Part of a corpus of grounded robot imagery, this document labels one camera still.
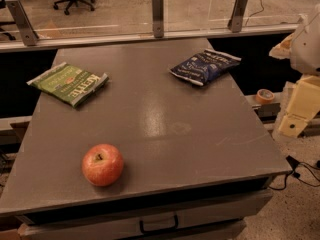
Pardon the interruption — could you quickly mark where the black drawer handle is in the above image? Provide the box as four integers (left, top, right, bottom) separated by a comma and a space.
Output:
139, 215, 179, 235

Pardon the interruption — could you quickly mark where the blue chip bag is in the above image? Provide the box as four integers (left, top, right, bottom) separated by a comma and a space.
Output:
170, 49, 241, 86

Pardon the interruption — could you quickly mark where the red apple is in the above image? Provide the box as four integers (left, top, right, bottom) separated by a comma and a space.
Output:
82, 144, 124, 187

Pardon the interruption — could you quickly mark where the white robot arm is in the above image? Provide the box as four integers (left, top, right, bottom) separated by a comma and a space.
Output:
269, 4, 320, 137

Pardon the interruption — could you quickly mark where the left metal glass bracket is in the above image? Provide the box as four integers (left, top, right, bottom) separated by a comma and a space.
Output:
6, 0, 39, 46

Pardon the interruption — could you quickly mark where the green jalapeno chip bag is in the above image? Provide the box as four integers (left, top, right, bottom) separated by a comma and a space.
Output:
27, 62, 109, 108

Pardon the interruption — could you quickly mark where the grey table drawer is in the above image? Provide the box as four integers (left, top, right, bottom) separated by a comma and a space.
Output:
18, 189, 272, 240

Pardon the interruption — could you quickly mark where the black floor cable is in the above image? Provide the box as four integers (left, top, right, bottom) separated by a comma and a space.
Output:
268, 155, 320, 192

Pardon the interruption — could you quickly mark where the middle metal glass bracket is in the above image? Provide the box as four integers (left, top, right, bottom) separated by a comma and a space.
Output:
152, 0, 164, 38

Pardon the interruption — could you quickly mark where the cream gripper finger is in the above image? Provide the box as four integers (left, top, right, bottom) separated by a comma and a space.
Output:
278, 115, 308, 138
269, 34, 293, 60

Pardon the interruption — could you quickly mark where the orange tape roll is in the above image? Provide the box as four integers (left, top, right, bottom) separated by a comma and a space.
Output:
256, 89, 275, 104

